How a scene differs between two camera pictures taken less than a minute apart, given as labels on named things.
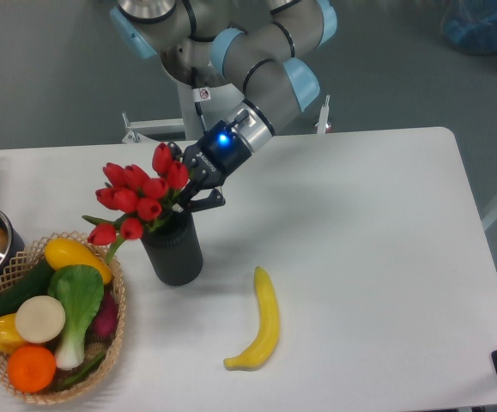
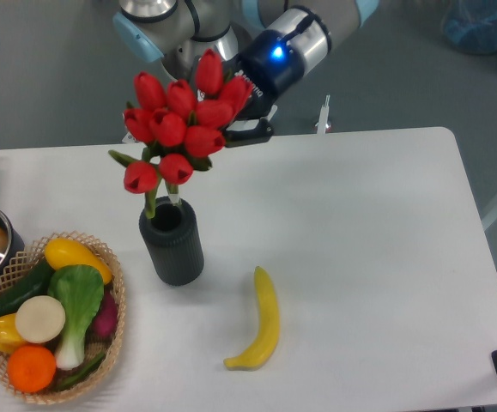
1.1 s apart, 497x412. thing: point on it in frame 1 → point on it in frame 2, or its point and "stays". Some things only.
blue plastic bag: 487,27 stays
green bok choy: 80,293 stays
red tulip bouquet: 136,202 → 178,124
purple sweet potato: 104,324 stays
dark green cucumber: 34,285 stays
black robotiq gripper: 219,153 → 270,63
